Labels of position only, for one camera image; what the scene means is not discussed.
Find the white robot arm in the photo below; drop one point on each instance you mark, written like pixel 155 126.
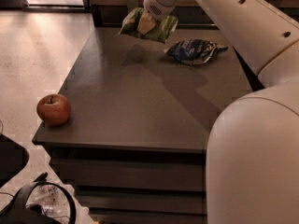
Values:
pixel 252 158

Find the green jalapeno chip bag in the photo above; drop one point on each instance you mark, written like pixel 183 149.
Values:
pixel 159 33

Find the dark grey drawer cabinet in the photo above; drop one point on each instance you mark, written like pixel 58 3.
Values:
pixel 134 149

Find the blue chip bag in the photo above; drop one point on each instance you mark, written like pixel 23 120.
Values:
pixel 195 52

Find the black chair seat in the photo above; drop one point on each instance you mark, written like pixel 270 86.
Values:
pixel 13 158

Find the red apple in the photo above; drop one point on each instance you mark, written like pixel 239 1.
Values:
pixel 54 109

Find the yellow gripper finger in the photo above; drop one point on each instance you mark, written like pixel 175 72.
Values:
pixel 146 23

